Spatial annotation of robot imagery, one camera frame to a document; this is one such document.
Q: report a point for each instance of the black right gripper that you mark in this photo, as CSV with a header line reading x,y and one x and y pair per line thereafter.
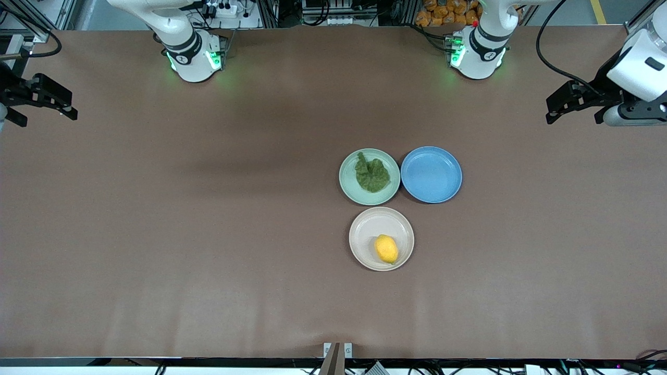
x,y
9,87

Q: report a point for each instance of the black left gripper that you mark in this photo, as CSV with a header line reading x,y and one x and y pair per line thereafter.
x,y
603,84

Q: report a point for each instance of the green lettuce leaf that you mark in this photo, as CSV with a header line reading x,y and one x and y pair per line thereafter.
x,y
371,176

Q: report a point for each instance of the yellow lemon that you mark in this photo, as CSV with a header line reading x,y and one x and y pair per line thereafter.
x,y
386,249

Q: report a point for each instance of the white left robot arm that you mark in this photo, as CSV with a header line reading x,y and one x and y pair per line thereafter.
x,y
484,52

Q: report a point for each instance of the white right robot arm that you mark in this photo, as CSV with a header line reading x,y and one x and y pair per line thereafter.
x,y
187,31

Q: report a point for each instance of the blue plate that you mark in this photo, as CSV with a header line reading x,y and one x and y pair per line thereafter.
x,y
431,174

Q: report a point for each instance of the white power strip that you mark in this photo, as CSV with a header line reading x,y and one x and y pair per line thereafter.
x,y
221,8

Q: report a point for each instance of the light green plate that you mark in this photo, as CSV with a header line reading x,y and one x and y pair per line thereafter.
x,y
348,179

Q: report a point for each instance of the beige plate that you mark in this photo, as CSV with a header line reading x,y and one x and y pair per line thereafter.
x,y
367,234

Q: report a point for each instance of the white electronics rack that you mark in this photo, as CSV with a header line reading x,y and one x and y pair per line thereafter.
x,y
338,13

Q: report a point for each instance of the brown wooden strip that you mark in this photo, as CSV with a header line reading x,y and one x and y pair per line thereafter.
x,y
333,362

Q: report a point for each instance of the aluminium frame post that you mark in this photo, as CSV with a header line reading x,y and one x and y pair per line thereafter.
x,y
646,15

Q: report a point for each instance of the metal table bracket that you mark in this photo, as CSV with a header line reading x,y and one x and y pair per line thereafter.
x,y
327,349

